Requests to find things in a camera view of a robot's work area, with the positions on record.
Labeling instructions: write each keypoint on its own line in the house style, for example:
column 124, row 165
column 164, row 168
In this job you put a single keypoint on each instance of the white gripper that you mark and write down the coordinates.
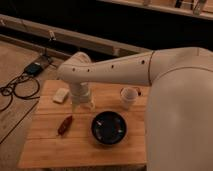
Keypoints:
column 81, row 95

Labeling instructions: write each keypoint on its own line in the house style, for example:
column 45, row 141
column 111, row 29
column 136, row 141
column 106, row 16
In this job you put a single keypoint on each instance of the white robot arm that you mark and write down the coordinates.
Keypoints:
column 179, row 110

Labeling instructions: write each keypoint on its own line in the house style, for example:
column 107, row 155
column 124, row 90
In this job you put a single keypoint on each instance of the white sponge block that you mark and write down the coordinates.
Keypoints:
column 60, row 95

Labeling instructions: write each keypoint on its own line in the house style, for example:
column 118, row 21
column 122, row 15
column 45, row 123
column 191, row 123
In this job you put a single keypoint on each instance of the black round bowl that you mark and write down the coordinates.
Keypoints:
column 108, row 127

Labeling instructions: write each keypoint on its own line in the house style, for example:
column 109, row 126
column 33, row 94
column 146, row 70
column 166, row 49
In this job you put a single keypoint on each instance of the wooden table board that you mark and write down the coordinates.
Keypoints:
column 45, row 148

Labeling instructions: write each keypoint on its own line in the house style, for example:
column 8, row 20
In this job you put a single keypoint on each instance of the white paper cup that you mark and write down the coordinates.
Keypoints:
column 128, row 97

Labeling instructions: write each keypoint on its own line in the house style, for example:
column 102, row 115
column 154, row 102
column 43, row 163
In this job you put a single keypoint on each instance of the black power adapter box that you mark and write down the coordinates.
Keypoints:
column 38, row 65

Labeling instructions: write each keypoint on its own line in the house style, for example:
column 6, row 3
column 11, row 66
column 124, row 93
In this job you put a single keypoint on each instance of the long metal rail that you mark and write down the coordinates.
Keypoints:
column 71, row 37

